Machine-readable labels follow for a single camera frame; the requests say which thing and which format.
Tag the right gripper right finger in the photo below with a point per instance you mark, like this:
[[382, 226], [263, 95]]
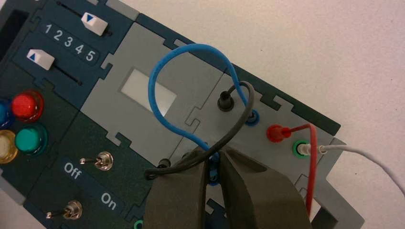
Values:
[[262, 202]]

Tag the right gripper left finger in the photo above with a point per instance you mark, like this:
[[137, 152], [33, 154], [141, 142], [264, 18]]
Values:
[[177, 199]]

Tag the teal rotary knob green pointer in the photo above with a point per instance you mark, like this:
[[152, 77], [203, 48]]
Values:
[[135, 225]]

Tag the white display window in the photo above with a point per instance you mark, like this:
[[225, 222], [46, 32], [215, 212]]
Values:
[[139, 87]]

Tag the blue grey task box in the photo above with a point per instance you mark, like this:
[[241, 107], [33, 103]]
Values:
[[95, 104]]

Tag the green push button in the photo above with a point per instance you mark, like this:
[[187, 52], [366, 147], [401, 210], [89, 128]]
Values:
[[31, 139]]

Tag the red push button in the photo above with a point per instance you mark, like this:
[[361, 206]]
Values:
[[27, 106]]

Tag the yellow push button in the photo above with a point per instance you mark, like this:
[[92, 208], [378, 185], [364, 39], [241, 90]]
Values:
[[6, 147]]

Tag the blue push button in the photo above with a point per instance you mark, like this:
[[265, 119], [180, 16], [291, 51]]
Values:
[[3, 112]]

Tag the white slider knob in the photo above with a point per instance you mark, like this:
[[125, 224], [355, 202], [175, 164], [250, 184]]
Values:
[[94, 22], [40, 58]]

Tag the metal toggle switch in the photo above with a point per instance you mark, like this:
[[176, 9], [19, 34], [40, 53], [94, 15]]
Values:
[[71, 210], [103, 160]]

